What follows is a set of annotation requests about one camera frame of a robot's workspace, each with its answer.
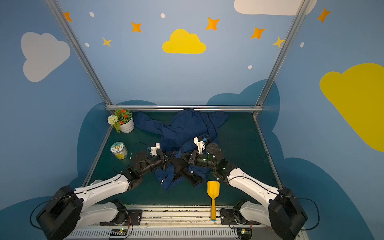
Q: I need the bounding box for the navy blue zip jacket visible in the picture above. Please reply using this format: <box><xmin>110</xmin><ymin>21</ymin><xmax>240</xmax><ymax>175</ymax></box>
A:
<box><xmin>134</xmin><ymin>109</ymin><xmax>229</xmax><ymax>190</ymax></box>

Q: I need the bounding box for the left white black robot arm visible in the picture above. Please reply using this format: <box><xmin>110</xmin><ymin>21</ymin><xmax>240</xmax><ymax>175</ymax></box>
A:
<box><xmin>36</xmin><ymin>149</ymin><xmax>174</xmax><ymax>240</ymax></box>

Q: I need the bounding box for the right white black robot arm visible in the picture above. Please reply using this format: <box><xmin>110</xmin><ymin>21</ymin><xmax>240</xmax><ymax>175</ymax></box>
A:
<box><xmin>181</xmin><ymin>143</ymin><xmax>308</xmax><ymax>240</ymax></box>

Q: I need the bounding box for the yellow plastic toy shovel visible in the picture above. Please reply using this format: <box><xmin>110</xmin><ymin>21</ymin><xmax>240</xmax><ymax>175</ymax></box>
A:
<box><xmin>207</xmin><ymin>181</ymin><xmax>220</xmax><ymax>222</ymax></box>

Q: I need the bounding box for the white pot with flowers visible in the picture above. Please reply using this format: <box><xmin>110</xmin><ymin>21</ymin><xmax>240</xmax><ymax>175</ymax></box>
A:
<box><xmin>107</xmin><ymin>109</ymin><xmax>134</xmax><ymax>133</ymax></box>

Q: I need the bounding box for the left small circuit board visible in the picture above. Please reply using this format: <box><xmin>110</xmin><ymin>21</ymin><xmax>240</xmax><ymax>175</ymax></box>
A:
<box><xmin>108</xmin><ymin>229</ymin><xmax>128</xmax><ymax>240</ymax></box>

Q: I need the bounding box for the small circuit board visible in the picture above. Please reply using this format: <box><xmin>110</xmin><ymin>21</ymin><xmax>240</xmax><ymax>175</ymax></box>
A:
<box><xmin>108</xmin><ymin>229</ymin><xmax>128</xmax><ymax>240</ymax></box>
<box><xmin>236</xmin><ymin>228</ymin><xmax>252</xmax><ymax>240</ymax></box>

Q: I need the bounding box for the right small circuit board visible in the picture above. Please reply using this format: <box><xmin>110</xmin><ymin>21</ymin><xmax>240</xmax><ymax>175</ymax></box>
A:
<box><xmin>236</xmin><ymin>228</ymin><xmax>252</xmax><ymax>240</ymax></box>

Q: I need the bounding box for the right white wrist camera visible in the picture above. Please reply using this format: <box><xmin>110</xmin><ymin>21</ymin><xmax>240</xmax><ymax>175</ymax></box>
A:
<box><xmin>194</xmin><ymin>136</ymin><xmax>208</xmax><ymax>154</ymax></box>

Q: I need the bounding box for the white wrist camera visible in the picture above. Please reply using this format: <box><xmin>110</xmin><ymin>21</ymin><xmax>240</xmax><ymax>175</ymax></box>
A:
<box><xmin>194</xmin><ymin>136</ymin><xmax>208</xmax><ymax>154</ymax></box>
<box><xmin>149</xmin><ymin>143</ymin><xmax>160</xmax><ymax>157</ymax></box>

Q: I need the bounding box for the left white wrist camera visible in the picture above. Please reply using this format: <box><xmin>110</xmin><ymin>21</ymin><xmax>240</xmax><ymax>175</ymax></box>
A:
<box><xmin>149</xmin><ymin>143</ymin><xmax>160</xmax><ymax>157</ymax></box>

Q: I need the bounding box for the aluminium frame rail back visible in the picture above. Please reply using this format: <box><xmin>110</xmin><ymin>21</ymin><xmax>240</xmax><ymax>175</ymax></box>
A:
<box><xmin>106</xmin><ymin>105</ymin><xmax>263</xmax><ymax>112</ymax></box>

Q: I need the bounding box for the front aluminium rail bench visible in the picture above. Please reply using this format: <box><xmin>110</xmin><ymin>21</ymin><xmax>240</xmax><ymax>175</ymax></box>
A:
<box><xmin>67</xmin><ymin>205</ymin><xmax>280</xmax><ymax>240</ymax></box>

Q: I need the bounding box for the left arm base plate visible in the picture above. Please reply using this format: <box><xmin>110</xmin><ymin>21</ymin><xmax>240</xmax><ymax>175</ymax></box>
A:
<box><xmin>99</xmin><ymin>209</ymin><xmax>143</xmax><ymax>226</ymax></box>

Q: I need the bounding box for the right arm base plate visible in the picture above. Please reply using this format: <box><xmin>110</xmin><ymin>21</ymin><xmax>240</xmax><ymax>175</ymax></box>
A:
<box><xmin>220</xmin><ymin>208</ymin><xmax>251</xmax><ymax>226</ymax></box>

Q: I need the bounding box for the aluminium frame post left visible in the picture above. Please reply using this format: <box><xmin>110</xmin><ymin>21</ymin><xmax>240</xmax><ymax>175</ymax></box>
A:
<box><xmin>45</xmin><ymin>0</ymin><xmax>113</xmax><ymax>105</ymax></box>

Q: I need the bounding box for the aluminium frame post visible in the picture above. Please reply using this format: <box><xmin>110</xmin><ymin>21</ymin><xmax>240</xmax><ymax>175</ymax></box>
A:
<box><xmin>255</xmin><ymin>0</ymin><xmax>311</xmax><ymax>112</ymax></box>
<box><xmin>45</xmin><ymin>0</ymin><xmax>113</xmax><ymax>105</ymax></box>

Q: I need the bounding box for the aluminium frame post right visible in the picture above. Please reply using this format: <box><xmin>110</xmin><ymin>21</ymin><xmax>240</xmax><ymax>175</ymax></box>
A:
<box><xmin>255</xmin><ymin>0</ymin><xmax>311</xmax><ymax>112</ymax></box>

